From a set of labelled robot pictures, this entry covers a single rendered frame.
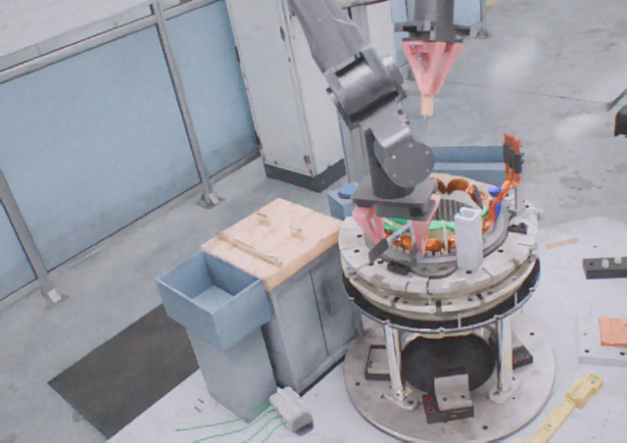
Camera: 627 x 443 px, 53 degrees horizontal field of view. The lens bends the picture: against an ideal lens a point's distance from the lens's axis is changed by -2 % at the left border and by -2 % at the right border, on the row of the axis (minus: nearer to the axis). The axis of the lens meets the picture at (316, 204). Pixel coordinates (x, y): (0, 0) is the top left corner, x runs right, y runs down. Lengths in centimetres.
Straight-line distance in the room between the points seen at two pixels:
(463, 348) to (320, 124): 225
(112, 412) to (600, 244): 177
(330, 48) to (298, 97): 253
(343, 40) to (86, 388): 214
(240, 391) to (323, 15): 69
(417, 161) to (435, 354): 63
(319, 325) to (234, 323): 21
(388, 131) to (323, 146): 271
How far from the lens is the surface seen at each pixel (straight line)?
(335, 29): 76
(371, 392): 121
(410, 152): 73
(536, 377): 122
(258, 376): 120
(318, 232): 116
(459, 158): 141
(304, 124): 334
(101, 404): 260
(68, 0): 305
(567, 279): 147
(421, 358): 129
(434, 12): 95
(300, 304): 116
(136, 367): 269
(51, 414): 269
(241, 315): 107
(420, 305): 97
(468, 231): 93
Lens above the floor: 168
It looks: 29 degrees down
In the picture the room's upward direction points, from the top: 11 degrees counter-clockwise
